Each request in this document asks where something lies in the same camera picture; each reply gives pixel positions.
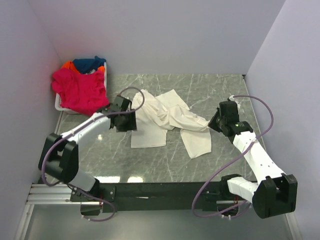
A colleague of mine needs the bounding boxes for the white laundry basket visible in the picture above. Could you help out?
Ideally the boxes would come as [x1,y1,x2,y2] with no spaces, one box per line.
[54,61,110,116]

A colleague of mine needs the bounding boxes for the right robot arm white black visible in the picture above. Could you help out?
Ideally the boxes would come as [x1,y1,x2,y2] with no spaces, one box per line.
[208,100,298,219]

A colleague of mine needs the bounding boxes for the orange t shirt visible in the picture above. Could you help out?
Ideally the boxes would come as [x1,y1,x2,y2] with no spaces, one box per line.
[61,61,106,74]

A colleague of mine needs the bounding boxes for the black base beam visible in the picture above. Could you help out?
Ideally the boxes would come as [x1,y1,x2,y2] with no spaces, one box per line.
[69,181,248,214]

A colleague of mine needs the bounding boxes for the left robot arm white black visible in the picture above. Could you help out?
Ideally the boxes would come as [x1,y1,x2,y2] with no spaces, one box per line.
[38,95,137,201]

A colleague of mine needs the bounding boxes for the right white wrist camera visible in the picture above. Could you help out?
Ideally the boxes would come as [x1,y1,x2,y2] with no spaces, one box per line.
[228,95,241,111]

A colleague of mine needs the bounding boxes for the pink t shirt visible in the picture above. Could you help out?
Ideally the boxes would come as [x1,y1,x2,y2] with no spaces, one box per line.
[51,68,111,116]

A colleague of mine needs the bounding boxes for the blue t shirt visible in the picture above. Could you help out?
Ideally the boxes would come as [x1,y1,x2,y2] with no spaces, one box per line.
[72,56,107,74]

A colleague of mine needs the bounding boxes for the white t shirt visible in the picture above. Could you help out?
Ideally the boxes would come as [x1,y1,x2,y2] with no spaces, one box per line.
[130,89,212,159]

